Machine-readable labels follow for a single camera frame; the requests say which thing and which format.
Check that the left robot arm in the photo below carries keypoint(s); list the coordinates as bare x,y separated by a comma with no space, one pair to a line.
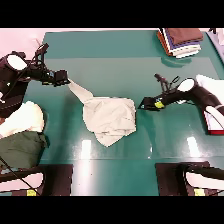
13,90

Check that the brown garment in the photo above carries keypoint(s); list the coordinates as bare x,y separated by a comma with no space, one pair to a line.
183,34

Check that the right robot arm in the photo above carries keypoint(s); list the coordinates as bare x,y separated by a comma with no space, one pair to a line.
203,95

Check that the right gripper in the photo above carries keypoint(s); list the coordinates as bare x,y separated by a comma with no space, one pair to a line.
154,102

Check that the orange garment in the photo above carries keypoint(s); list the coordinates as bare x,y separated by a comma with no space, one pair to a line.
161,40

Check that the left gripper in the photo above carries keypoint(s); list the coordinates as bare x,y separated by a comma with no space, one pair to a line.
61,78

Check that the purple garment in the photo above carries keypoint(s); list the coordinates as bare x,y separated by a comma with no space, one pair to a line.
167,39

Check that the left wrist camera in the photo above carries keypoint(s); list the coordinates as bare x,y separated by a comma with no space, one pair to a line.
41,50

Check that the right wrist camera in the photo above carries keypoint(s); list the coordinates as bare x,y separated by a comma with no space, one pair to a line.
164,82

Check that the dark green garment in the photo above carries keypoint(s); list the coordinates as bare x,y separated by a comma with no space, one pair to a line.
20,148

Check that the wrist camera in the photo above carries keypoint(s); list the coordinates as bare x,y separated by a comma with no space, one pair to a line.
164,82
41,50

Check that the cream garment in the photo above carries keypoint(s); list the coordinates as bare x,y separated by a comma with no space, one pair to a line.
186,50

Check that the beige shirt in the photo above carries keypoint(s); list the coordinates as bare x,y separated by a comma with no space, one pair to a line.
108,118

